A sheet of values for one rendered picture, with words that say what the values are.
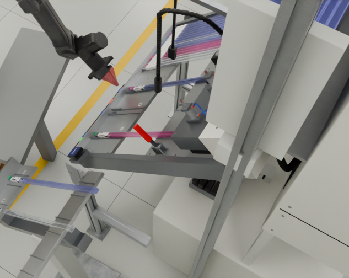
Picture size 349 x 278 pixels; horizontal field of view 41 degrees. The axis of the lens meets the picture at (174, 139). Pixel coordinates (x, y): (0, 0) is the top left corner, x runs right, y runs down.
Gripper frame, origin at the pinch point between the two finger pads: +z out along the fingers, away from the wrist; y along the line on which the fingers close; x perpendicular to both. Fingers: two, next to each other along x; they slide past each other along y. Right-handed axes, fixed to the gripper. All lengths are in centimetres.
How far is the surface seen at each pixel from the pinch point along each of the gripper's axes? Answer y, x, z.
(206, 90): -10, -58, -1
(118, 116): -12.7, -10.5, 3.9
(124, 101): -5.4, -6.3, 4.0
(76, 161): -34.8, -12.6, 0.7
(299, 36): -33, -114, -28
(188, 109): -21, -63, -5
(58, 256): -61, -10, 16
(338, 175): -30, -102, 5
